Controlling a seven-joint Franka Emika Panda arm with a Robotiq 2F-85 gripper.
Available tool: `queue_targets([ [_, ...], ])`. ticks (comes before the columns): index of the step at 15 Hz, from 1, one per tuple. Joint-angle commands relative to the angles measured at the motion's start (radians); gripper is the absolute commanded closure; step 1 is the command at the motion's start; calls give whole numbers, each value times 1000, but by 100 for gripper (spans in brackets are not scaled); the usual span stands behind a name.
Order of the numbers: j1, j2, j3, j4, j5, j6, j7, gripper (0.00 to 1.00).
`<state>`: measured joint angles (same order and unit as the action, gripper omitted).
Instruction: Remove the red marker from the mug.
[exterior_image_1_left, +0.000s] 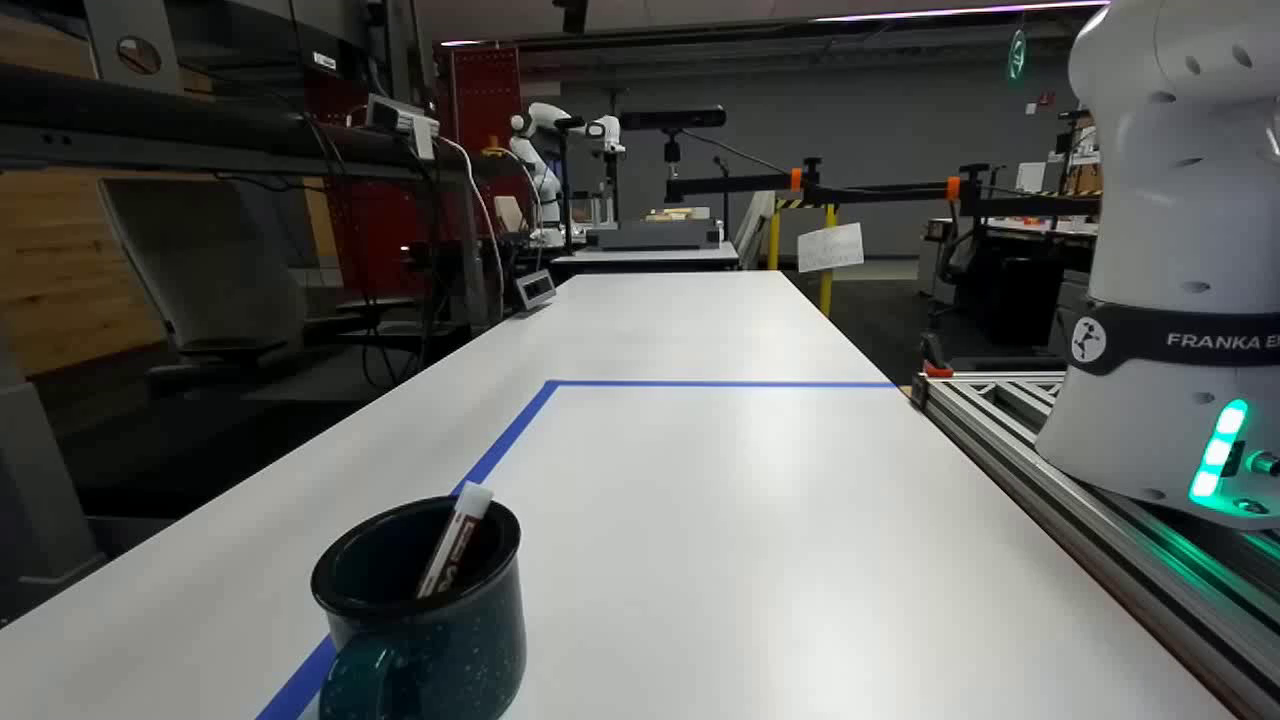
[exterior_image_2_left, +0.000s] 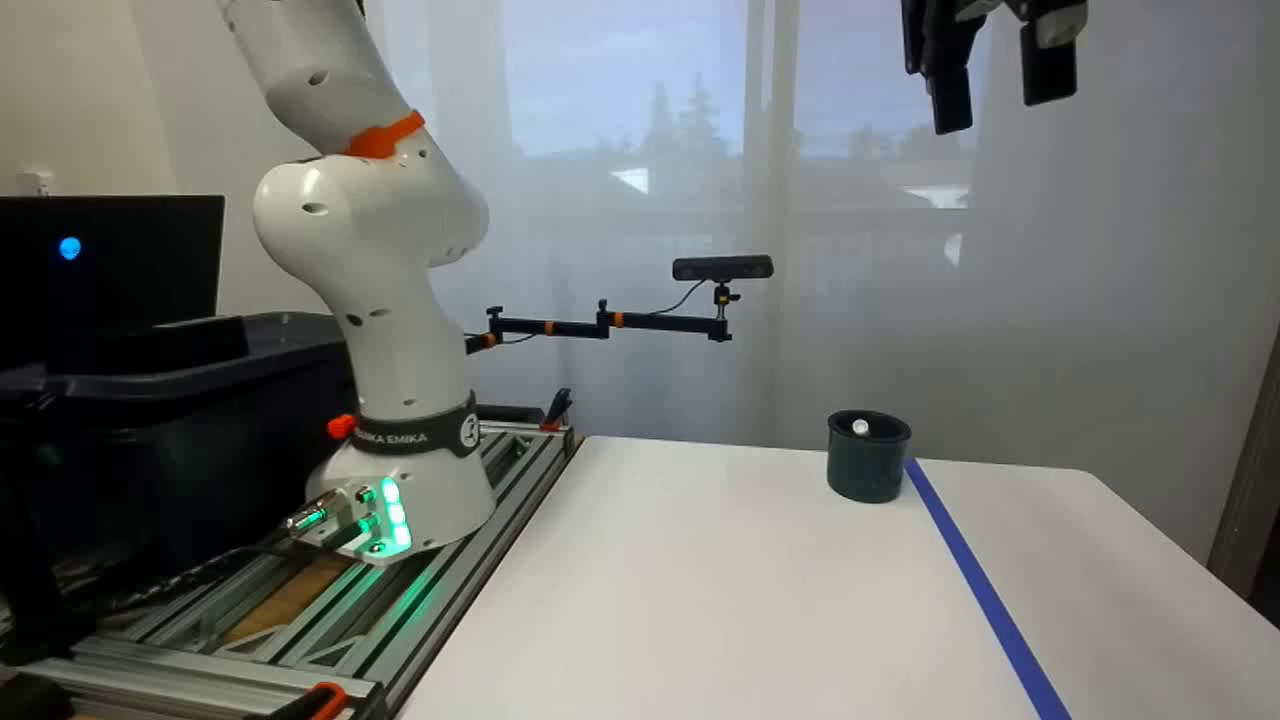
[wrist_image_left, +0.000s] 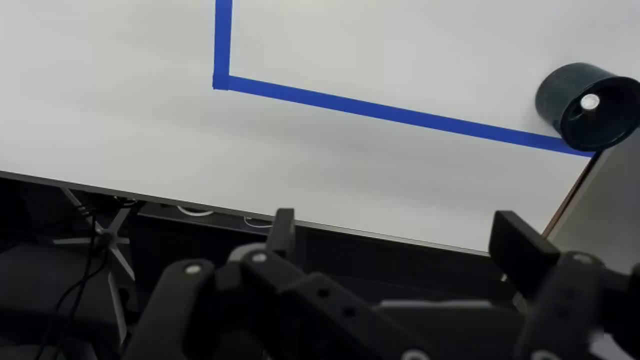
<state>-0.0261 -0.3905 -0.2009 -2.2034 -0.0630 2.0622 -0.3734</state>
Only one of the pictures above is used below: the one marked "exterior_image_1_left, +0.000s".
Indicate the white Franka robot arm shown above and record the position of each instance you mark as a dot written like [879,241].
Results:
[1173,370]

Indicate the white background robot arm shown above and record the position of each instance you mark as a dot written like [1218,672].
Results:
[549,211]

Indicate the dark green speckled mug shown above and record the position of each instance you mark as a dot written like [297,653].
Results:
[423,656]

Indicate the white paper sign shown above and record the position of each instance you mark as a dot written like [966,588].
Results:
[845,239]

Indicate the red cabinet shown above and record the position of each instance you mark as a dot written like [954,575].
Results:
[397,239]

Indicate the black boom with orange clamps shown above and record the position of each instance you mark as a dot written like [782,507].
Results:
[966,195]

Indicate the blue tape line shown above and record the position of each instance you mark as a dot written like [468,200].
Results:
[303,688]

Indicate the yellow post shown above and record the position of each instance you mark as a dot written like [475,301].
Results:
[827,257]

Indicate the aluminium extrusion rail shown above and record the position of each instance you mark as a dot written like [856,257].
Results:
[1201,588]

